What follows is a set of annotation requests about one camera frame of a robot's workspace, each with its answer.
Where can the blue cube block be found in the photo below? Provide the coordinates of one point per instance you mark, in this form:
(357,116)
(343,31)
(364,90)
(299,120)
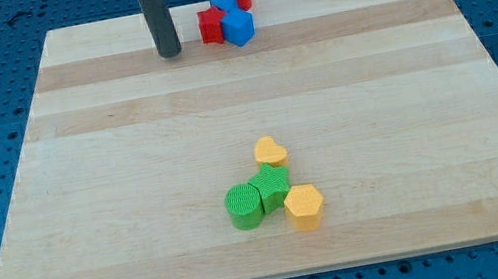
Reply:
(238,27)

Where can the yellow heart block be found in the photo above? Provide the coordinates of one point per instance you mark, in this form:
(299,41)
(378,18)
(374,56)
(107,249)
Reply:
(267,151)

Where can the green star block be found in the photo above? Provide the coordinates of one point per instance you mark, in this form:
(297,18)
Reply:
(273,185)

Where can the green cylinder block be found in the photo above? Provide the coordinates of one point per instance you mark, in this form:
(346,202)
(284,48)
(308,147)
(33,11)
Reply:
(244,206)

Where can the yellow hexagon block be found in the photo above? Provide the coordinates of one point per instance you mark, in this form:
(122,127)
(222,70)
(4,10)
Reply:
(304,207)

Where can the red star block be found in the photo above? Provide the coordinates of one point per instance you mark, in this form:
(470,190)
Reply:
(210,27)

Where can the blue flat block behind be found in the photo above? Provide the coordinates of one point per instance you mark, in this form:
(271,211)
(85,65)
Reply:
(225,5)

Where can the light wooden board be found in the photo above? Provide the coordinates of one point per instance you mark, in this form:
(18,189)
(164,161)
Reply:
(388,107)

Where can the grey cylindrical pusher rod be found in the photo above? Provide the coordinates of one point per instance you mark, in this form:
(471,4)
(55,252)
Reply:
(161,27)

